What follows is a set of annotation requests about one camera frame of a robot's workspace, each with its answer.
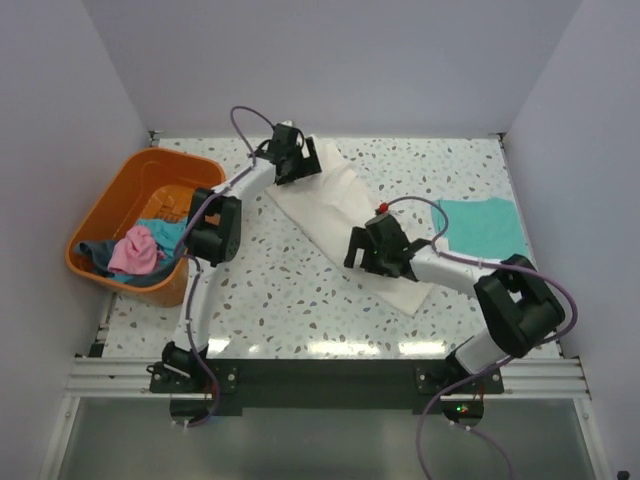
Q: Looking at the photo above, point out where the teal t shirt in basket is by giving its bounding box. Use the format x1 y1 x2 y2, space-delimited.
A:
136 218 187 259

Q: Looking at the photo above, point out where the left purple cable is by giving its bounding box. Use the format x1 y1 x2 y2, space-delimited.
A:
169 106 276 428

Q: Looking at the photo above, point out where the pink t shirt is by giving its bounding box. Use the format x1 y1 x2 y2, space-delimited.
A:
108 225 166 276

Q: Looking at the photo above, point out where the orange plastic basket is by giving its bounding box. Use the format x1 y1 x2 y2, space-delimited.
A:
65 147 226 307

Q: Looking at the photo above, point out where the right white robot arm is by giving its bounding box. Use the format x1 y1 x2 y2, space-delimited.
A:
344 213 565 393

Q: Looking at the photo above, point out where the folded teal t shirt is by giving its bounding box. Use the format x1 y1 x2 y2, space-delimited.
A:
436 197 529 260

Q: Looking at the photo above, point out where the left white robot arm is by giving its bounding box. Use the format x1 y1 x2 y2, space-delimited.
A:
162 123 322 392

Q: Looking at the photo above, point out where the dark grey t shirt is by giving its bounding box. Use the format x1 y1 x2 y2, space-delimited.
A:
73 240 176 288

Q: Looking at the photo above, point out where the white t shirt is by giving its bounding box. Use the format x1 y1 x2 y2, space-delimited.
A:
267 135 432 317

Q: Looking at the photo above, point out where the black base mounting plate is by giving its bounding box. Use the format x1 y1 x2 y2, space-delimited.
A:
149 357 506 429

